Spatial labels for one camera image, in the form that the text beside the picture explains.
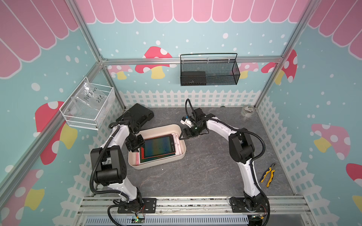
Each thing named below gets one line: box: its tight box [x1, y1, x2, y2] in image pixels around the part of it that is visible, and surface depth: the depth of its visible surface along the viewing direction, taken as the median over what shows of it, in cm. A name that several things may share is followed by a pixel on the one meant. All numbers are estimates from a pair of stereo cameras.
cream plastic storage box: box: [128, 125, 161, 170], surface depth 101 cm
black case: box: [115, 103, 155, 126], surface depth 111 cm
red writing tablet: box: [140, 133, 176, 160], surface depth 96 cm
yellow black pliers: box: [260, 162, 276, 188], surface depth 87 cm
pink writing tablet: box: [135, 132, 183, 166], surface depth 93 cm
